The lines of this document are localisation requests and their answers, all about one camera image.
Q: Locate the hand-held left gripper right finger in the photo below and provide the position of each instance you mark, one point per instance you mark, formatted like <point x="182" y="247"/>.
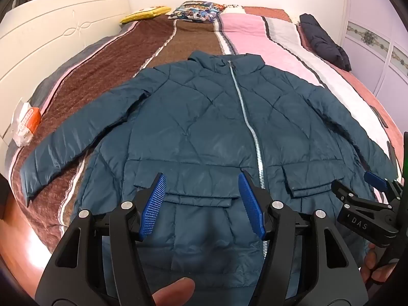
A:
<point x="251" y="204"/>

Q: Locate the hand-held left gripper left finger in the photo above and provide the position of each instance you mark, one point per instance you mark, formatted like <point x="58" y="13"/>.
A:
<point x="154" y="202"/>

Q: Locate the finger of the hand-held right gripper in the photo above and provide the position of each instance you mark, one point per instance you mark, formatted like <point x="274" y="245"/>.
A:
<point x="375" y="179"/>
<point x="343" y="192"/>

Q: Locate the teal quilted puffer jacket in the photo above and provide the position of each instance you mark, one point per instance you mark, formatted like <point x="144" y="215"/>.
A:
<point x="197" y="127"/>

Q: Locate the person's right hand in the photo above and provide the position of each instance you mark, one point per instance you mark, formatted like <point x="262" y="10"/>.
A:
<point x="373" y="261"/>

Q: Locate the person's left hand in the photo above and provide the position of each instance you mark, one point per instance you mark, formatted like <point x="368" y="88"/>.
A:
<point x="173" y="290"/>

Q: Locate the white wardrobe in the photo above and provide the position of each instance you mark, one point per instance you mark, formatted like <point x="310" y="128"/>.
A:
<point x="373" y="32"/>

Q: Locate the dark navy folded jacket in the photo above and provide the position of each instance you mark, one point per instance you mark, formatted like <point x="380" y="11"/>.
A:
<point x="322" y="41"/>

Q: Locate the white and orange plastic bag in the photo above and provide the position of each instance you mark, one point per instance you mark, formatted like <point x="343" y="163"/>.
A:
<point x="27" y="122"/>

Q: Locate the striped fleece blanket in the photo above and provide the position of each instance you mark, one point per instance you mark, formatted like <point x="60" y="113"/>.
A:
<point x="255" y="35"/>

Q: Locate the yellow pillow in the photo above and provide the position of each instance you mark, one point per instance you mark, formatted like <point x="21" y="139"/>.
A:
<point x="145" y="14"/>

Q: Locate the colourful cartoon print pillow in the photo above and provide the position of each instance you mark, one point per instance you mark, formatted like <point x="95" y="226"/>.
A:
<point x="194" y="12"/>

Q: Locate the white spotted pillow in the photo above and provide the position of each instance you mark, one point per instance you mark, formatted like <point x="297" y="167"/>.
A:
<point x="234" y="7"/>

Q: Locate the white bed headboard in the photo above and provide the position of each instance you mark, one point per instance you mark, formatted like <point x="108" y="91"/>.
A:
<point x="47" y="28"/>

